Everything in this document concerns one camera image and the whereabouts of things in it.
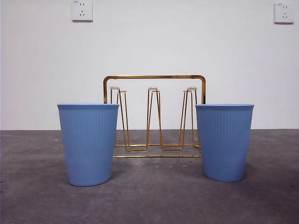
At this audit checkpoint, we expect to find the blue ribbed plastic cup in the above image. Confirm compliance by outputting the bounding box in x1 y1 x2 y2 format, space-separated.
195 103 255 182
57 103 120 187

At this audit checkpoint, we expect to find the gold wire cup rack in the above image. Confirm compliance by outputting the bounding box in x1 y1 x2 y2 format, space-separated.
103 75 207 159

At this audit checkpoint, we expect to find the white wall socket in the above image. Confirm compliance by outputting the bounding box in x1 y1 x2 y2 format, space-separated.
71 0 93 23
274 2 294 24

